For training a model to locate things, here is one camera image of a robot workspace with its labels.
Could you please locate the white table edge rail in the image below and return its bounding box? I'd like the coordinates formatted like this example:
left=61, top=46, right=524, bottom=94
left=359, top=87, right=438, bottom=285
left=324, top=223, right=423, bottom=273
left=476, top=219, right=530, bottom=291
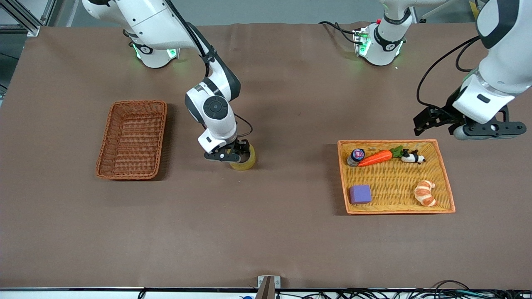
left=0, top=287, right=532, bottom=299

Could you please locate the black cable bundle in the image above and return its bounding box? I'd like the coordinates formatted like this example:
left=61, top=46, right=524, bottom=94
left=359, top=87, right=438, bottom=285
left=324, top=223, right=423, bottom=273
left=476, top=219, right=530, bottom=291
left=274, top=280, right=532, bottom=299

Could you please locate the metal table edge bracket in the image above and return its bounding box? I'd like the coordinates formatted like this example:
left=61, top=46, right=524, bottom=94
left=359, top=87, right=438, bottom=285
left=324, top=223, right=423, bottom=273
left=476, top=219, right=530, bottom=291
left=257, top=275, right=281, bottom=299

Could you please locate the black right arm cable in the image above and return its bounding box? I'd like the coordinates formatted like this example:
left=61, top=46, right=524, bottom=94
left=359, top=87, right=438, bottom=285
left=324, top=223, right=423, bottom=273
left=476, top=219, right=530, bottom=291
left=164, top=0, right=217, bottom=79

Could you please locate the toy croissant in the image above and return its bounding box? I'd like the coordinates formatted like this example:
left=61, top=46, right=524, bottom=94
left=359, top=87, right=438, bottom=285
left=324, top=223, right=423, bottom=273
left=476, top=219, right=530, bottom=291
left=414, top=180, right=438, bottom=207

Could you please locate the aluminium frame profile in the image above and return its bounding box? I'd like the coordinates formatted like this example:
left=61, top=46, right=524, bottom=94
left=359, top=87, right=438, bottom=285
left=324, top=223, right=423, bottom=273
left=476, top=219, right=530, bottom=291
left=0, top=0, right=57, bottom=37

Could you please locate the yellow wicker basket orange rim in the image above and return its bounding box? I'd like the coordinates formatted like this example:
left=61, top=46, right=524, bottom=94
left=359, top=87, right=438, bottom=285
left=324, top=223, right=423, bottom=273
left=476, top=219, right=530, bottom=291
left=337, top=139, right=456, bottom=215

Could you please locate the yellow packing tape roll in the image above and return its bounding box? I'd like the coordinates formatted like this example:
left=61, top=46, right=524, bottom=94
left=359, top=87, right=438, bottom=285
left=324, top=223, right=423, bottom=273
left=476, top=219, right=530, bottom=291
left=229, top=143, right=256, bottom=171

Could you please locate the brown table cloth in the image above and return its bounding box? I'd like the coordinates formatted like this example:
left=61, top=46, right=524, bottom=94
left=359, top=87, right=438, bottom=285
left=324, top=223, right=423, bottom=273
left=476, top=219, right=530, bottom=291
left=0, top=22, right=532, bottom=290

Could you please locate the orange toy carrot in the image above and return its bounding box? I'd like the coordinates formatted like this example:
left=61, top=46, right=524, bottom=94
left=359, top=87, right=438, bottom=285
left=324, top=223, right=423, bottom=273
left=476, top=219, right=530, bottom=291
left=358, top=145, right=404, bottom=167

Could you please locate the toy panda figure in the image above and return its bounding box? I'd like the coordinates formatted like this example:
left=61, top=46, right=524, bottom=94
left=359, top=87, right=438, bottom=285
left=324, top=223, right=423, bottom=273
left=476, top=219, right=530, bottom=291
left=401, top=149, right=426, bottom=165

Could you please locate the purple foam cube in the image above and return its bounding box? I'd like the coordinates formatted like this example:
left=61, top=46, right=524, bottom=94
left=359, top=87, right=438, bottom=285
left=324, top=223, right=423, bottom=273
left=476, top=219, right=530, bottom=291
left=349, top=184, right=372, bottom=205

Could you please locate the small jar pink blue lid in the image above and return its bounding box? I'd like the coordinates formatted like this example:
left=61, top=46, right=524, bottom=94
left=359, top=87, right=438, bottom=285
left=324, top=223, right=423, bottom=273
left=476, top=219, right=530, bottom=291
left=347, top=148, right=366, bottom=167

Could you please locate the brown wicker basket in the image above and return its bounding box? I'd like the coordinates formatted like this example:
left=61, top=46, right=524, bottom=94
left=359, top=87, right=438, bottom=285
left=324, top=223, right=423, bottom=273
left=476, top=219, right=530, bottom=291
left=95, top=100, right=168, bottom=181

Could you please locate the short black left arm cable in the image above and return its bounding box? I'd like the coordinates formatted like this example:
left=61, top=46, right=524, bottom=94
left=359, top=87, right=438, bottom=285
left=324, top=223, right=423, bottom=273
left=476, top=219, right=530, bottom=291
left=456, top=41, right=475, bottom=73

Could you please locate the long black left arm cable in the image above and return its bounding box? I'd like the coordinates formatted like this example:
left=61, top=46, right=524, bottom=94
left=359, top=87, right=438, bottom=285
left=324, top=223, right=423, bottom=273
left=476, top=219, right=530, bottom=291
left=417, top=35, right=480, bottom=109

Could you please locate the black arm base cable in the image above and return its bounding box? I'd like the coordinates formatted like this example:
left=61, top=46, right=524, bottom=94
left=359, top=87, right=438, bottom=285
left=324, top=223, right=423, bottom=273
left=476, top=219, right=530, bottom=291
left=319, top=21, right=359, bottom=44

